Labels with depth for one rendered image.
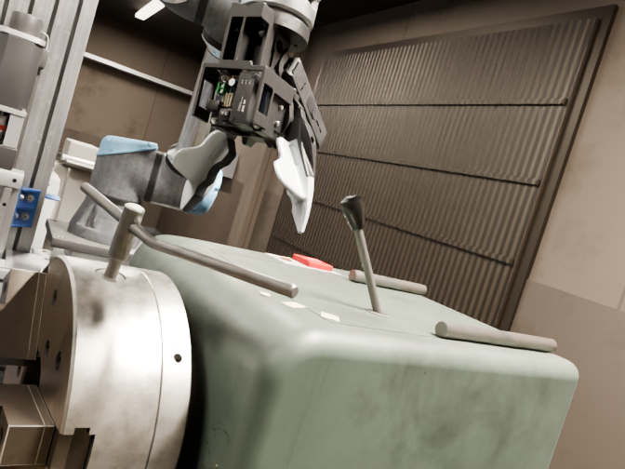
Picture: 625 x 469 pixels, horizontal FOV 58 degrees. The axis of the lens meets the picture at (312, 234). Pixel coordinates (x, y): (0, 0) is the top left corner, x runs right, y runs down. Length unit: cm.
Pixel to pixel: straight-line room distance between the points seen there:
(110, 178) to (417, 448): 83
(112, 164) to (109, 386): 73
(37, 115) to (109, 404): 93
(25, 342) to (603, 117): 295
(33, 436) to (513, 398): 60
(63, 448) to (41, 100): 96
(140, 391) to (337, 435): 21
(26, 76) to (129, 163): 27
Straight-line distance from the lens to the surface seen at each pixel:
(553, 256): 318
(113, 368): 60
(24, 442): 61
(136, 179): 125
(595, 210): 311
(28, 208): 142
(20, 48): 134
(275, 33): 58
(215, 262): 54
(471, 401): 79
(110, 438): 60
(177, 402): 62
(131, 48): 983
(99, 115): 971
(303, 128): 56
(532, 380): 89
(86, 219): 128
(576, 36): 354
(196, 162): 59
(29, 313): 73
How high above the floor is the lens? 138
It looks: 4 degrees down
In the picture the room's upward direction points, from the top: 17 degrees clockwise
